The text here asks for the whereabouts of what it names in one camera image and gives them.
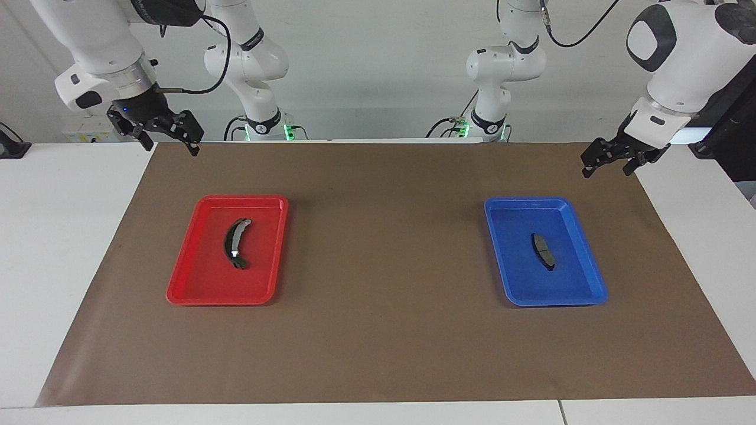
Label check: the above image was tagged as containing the black left base cable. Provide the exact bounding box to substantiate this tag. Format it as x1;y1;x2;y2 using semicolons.
426;91;480;139

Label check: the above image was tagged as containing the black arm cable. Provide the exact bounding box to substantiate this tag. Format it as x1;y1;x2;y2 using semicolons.
540;0;622;48
158;14;233;96

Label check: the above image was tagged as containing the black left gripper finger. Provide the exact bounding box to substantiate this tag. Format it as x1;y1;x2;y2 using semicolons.
581;135;627;179
623;154;658;177

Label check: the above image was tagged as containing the brown paper table mat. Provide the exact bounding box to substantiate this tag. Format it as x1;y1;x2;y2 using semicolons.
35;142;756;408

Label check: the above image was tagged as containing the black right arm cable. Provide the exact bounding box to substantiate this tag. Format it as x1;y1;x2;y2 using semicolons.
158;14;233;96

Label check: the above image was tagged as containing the black base cable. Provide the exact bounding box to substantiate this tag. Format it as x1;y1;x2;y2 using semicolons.
223;116;249;142
426;91;480;139

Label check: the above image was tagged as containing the white box with yellow label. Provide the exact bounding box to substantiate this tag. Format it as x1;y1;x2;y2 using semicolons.
61;115;114;144

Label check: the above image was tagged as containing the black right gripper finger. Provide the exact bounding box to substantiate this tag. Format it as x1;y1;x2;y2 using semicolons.
150;110;205;158
113;122;155;152

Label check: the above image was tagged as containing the dark brake pad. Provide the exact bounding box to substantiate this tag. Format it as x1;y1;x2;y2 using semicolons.
530;233;556;271

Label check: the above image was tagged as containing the blue plastic tray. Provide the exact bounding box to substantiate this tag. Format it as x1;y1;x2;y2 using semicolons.
484;197;608;308

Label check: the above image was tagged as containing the curved brake shoe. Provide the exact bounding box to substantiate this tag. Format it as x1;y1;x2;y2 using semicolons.
223;218;252;270

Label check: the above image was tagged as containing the red plastic tray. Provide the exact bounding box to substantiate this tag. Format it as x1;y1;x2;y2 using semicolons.
166;195;289;306

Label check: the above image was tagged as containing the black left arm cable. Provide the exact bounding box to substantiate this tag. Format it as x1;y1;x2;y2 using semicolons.
540;0;622;48

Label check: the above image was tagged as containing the black right base cable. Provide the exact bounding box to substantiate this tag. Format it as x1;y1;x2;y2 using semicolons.
223;116;249;142

